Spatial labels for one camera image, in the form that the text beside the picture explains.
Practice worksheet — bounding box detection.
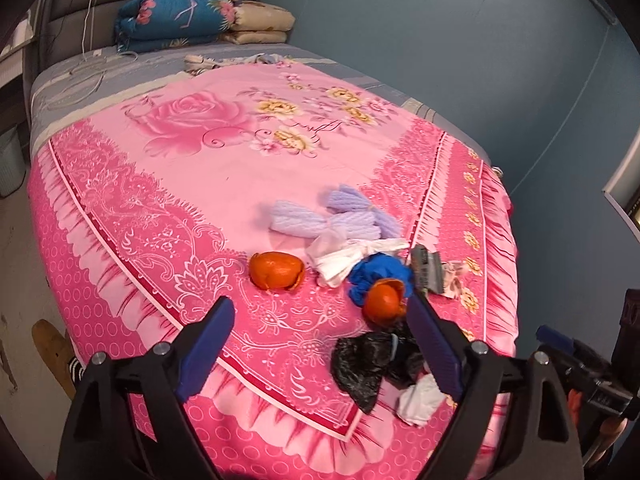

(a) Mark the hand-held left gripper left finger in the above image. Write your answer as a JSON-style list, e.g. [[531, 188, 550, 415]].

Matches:
[[56, 296, 236, 480]]

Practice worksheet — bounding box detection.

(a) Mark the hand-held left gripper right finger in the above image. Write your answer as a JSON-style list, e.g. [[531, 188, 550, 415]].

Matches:
[[406, 293, 586, 480]]

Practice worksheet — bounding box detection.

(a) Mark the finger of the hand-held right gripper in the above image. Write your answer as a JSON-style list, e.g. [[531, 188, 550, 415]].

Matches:
[[536, 325, 576, 358]]

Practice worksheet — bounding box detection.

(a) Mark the white tissue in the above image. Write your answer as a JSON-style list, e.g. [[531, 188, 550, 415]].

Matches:
[[397, 372, 446, 427]]

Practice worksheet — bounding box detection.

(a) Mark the small orange peel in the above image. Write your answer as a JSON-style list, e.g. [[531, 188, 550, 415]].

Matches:
[[362, 280, 407, 325]]

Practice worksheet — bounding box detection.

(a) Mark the black plastic bag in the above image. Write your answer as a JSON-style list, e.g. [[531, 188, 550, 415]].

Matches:
[[330, 322, 431, 413]]

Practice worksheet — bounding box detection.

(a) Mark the grey packet wrapper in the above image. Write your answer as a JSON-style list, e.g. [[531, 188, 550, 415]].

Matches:
[[410, 244, 446, 296]]

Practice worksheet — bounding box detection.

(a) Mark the large orange peel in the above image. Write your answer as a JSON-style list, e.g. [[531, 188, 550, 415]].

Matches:
[[250, 251, 306, 293]]

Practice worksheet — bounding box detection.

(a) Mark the purple foam net bundle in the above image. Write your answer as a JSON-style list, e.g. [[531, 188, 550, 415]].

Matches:
[[325, 183, 403, 241]]

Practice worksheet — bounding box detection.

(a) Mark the person's right hand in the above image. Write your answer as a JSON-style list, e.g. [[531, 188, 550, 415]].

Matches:
[[567, 390, 630, 468]]

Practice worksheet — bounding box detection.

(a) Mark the blue glove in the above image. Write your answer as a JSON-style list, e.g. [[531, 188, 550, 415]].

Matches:
[[348, 253, 415, 308]]

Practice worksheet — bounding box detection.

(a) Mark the white cloth scrap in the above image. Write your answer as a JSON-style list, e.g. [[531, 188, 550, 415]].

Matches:
[[305, 237, 411, 288]]

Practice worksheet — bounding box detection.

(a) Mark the black shoe with white stripes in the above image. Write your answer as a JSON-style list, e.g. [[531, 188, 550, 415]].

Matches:
[[67, 355, 90, 387]]

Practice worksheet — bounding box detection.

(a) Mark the clear plastic bag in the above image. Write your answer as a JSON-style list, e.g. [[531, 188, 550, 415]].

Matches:
[[306, 229, 347, 262]]

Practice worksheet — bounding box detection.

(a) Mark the window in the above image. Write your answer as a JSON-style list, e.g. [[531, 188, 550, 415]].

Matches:
[[602, 130, 640, 233]]

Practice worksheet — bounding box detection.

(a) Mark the pink floral bedsheet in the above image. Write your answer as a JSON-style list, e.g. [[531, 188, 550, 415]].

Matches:
[[25, 57, 521, 480]]

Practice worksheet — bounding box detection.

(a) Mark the small crumpled cloth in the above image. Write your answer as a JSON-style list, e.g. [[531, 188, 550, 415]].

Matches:
[[184, 51, 282, 75]]

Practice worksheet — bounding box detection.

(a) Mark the blue floral quilt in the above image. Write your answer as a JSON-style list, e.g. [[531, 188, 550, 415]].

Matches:
[[114, 0, 238, 53]]

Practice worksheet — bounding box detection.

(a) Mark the beige folded quilt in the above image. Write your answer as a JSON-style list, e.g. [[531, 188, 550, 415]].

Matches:
[[222, 2, 296, 46]]

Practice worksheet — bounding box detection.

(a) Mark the grey upholstered headboard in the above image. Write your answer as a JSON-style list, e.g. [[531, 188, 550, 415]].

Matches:
[[22, 0, 263, 126]]

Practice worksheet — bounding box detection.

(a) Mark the white cable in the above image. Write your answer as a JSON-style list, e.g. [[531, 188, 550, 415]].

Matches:
[[42, 0, 138, 111]]

